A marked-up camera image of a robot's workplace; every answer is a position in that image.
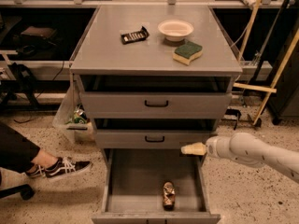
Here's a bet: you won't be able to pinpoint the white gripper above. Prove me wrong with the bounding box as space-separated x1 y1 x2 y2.
181 136 232 159

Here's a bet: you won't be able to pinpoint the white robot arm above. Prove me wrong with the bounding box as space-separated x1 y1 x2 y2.
180 133 299 183

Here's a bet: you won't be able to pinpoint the grey bottom drawer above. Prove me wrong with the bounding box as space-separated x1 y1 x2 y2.
92 149 221 224

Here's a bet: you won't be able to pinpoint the grey drawer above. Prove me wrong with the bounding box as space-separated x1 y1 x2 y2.
78 75 232 119
92 149 221 224
94 119 217 149

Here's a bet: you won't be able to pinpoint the grey drawer cabinet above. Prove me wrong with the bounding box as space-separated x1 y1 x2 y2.
69 4 243 224

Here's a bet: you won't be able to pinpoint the grey middle drawer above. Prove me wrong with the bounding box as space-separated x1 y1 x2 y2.
94 119 217 149

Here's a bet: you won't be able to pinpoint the grey top drawer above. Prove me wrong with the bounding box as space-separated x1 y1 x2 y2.
78 75 232 119

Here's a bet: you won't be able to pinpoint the green can in bin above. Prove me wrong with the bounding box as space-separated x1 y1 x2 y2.
68 108 88 124

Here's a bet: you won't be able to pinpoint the green yellow sponge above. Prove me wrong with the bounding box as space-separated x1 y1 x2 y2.
173 41 203 65

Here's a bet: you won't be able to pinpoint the white bowl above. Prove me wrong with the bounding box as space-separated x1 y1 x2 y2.
158 20 193 42

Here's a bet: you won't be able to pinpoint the clear plastic bin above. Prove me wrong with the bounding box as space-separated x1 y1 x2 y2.
52 85 94 144

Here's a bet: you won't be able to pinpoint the black white sneaker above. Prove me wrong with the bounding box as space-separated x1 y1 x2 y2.
25 157 93 181

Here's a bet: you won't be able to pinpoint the black chair base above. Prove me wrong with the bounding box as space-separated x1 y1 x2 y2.
0 184 35 200

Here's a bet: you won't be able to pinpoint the person leg black trousers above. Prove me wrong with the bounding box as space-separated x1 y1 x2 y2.
0 123 59 178

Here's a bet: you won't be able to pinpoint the dark bag on shelf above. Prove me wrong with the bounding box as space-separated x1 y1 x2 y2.
21 26 57 44

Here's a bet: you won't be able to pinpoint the wooden frame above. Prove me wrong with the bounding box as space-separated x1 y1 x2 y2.
233 0 299 127

